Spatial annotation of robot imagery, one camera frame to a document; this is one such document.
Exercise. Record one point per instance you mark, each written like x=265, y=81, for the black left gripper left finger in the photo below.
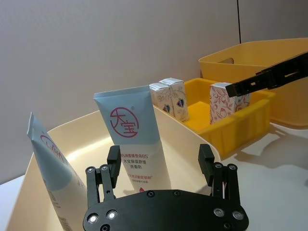
x=112, y=166

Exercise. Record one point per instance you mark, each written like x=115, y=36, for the small yellow plastic tray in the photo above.
x=240, y=127

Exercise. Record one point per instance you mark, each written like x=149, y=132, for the large yellow plastic basket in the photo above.
x=288, y=103

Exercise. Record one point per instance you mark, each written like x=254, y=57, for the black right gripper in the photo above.
x=294, y=66

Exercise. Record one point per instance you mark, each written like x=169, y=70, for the cream plastic bin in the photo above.
x=185, y=144

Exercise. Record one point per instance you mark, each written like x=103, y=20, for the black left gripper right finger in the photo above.
x=207, y=163

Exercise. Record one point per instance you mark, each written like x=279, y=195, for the pale blue cleanser tube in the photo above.
x=51, y=168
x=134, y=120

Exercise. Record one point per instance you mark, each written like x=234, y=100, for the white carton red pattern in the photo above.
x=221, y=106

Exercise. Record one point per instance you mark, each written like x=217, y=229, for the white carton blue pattern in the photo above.
x=179, y=101
x=163, y=98

